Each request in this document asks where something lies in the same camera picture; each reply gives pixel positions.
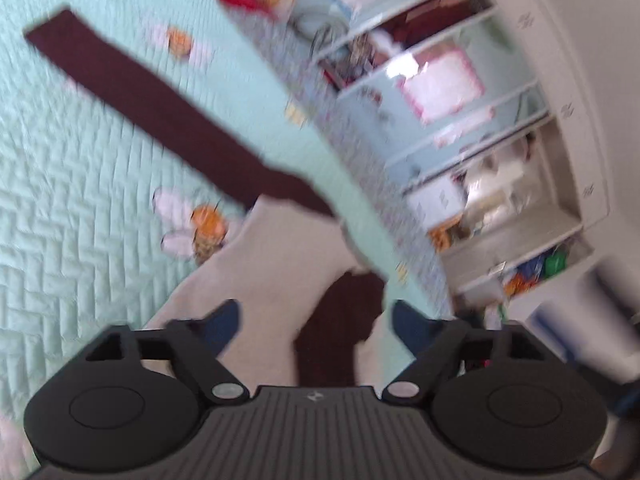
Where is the maroon and beige sweatshirt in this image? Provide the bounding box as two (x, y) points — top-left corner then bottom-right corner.
(25, 10), (387, 389)

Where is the white shelf unit with clutter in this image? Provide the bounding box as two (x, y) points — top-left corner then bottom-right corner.
(405, 117), (610, 313)

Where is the mint green quilted bedspread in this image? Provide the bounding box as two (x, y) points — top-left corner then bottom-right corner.
(0, 0), (417, 421)

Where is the light blue wardrobe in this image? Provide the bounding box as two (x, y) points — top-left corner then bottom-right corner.
(291, 0), (548, 188)

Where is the coiled grey hose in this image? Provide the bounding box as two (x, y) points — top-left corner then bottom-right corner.
(309, 19), (352, 61)

